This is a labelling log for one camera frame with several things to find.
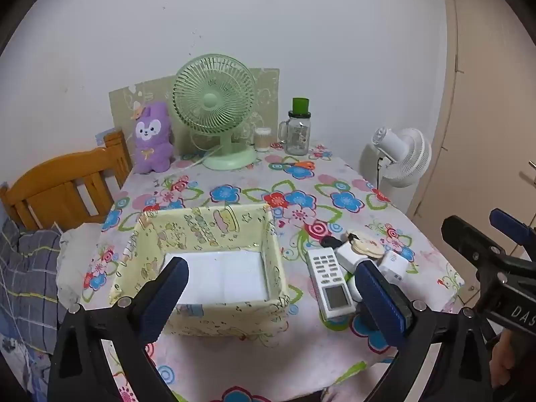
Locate grey plaid blanket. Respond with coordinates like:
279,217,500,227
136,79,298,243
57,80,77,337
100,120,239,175
0,218,84,356

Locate round beige compact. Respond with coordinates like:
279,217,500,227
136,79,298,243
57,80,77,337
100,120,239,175
345,230,385,260

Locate white standing fan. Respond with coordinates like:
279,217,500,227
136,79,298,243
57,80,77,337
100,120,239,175
363,126,433,189

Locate beige patterned board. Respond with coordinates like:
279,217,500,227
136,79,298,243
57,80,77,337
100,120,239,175
109,67,280,164

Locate white fan cord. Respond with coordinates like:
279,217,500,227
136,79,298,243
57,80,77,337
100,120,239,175
178,146,227,173

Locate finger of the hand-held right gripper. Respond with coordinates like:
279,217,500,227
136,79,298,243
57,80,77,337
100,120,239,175
442,215,536,302
490,208,536,260

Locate wooden bed headboard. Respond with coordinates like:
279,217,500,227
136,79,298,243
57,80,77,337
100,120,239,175
0,130,134,231

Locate yellow fabric storage box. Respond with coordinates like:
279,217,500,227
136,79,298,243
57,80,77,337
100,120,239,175
109,203,290,338

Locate white remote control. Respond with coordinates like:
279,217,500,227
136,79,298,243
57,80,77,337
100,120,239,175
306,248,356,320

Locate cotton swab jar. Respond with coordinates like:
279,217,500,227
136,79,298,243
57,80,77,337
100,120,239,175
254,128,273,152

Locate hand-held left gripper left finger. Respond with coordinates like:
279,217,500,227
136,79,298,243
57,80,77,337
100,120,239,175
48,256,190,402

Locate white cloth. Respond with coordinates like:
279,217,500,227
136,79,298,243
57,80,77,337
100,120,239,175
56,222,105,306

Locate green desk fan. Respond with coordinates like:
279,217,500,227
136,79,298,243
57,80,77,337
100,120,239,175
171,54,261,171

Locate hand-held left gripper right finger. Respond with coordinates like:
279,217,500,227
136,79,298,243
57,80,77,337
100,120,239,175
355,261,504,402

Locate blue bedsheet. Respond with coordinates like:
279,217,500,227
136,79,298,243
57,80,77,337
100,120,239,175
0,331,55,386

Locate beige door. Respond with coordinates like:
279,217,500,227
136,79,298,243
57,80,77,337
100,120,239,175
406,0,536,244

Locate small white printed box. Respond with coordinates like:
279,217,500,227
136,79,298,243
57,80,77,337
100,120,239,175
379,251,409,283

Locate white power bank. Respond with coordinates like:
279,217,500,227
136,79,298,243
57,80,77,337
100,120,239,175
337,243,365,269

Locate person's right hand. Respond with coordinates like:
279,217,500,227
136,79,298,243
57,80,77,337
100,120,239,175
490,329,522,388

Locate purple plush toy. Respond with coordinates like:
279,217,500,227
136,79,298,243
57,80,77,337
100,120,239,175
133,101,177,175

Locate glass mug jar green lid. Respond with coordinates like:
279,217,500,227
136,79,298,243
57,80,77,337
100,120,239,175
279,97,313,156

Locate floral tablecloth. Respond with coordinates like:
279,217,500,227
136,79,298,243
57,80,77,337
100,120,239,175
79,142,465,402

